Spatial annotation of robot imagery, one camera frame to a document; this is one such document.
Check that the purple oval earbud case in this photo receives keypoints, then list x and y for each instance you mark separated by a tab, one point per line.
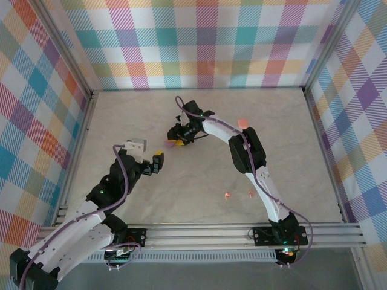
170	145

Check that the orange earbud charging case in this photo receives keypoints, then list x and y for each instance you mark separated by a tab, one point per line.
242	123

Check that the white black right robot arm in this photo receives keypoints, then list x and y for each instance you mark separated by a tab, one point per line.
272	196

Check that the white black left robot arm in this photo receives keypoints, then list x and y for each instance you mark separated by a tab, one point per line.
75	229

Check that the green circuit board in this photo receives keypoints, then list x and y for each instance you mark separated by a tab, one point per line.
119	255

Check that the small lit circuit board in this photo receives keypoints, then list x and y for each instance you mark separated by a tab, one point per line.
285	252

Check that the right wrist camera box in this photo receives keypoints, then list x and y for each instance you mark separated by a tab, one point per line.
178	117

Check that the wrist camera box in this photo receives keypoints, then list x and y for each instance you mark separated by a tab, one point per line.
178	117
136	146

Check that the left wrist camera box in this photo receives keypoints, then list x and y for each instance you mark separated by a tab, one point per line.
136	146

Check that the aluminium side rail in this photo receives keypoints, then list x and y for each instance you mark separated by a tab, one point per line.
80	136
326	151

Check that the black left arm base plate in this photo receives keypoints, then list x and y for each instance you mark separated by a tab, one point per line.
137	237

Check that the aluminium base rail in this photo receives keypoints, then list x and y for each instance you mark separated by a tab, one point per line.
196	234

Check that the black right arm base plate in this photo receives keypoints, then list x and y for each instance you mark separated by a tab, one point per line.
263	237

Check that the aluminium frame post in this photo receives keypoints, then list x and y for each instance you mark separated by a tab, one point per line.
330	45
67	48

